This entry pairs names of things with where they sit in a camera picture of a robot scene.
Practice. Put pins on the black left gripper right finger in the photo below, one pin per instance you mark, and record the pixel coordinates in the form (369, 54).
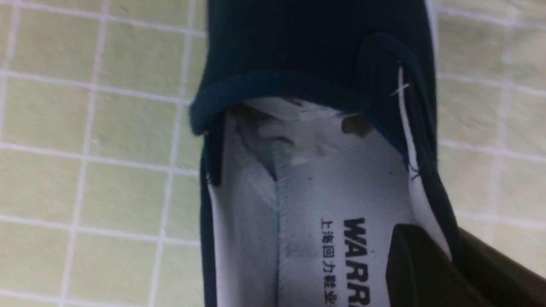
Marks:
(492, 279)

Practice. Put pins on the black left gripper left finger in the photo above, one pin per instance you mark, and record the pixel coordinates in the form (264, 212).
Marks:
(418, 274)

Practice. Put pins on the navy slip-on shoe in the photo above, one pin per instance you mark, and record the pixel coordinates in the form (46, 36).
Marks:
(319, 126)

